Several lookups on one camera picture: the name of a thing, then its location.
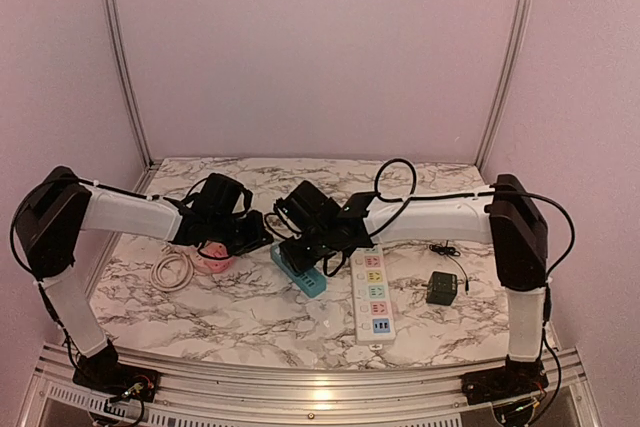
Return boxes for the pink round power strip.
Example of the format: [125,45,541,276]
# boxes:
[190,242,234,275]

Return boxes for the left aluminium frame post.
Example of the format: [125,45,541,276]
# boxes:
[102,0,154,169]

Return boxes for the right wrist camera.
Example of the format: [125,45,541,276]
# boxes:
[275,180,341,232]

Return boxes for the aluminium frame post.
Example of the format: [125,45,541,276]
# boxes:
[474,0,533,172]
[102,0,154,169]

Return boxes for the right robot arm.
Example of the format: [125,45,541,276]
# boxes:
[274,174,549,395]

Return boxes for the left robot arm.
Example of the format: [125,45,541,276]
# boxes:
[8,166,273,392]

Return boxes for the dark green cube socket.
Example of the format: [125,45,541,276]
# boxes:
[426,271,458,306]

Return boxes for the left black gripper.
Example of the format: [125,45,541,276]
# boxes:
[209,209,273,256]

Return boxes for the right aluminium frame post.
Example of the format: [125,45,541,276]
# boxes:
[474,0,533,172]

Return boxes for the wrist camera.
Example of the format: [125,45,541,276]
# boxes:
[192,173,253,220]
[275,180,341,232]

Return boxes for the thin black cable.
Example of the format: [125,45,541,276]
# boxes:
[428,241,471,294]

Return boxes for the front aluminium rail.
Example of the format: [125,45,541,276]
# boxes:
[8,344,604,426]

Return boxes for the teal power strip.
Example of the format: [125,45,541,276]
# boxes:
[270,243,327,299]

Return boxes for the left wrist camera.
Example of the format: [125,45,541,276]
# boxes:
[192,173,253,220]

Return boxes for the white long power strip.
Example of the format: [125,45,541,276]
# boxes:
[350,246,396,346]

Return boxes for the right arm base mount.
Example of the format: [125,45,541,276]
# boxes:
[461,367,549,405]

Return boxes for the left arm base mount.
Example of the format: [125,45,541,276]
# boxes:
[73,363,160,403]

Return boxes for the coiled white cable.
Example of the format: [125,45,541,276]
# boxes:
[151,252,194,292]

